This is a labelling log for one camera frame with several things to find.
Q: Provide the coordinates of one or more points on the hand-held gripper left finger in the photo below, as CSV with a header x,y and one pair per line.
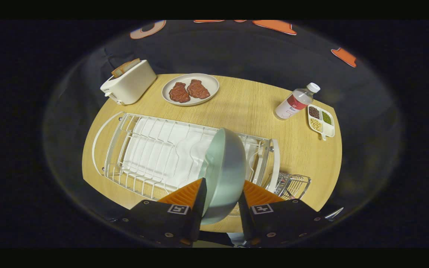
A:
x,y
199,208

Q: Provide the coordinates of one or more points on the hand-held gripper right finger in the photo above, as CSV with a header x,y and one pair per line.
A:
x,y
245,216

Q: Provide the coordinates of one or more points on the light green plate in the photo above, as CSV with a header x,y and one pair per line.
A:
x,y
229,167

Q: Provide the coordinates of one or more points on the white divided dish with beans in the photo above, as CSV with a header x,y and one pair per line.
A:
x,y
326,128

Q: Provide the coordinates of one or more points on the beige round plate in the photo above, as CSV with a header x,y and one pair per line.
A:
x,y
205,80

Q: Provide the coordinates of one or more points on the white drain tray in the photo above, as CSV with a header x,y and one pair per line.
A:
x,y
177,149

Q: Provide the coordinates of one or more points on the red raw steak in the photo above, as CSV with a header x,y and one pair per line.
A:
x,y
198,89
179,93

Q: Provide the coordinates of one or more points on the clear bottle with red label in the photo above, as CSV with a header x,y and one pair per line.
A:
x,y
292,106

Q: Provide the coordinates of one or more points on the white toaster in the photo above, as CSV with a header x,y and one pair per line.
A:
x,y
132,85

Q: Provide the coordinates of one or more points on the brown toast slice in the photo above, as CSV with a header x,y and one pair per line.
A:
x,y
119,70
132,63

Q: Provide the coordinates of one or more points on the black backdrop cloth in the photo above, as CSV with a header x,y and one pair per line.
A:
x,y
237,52

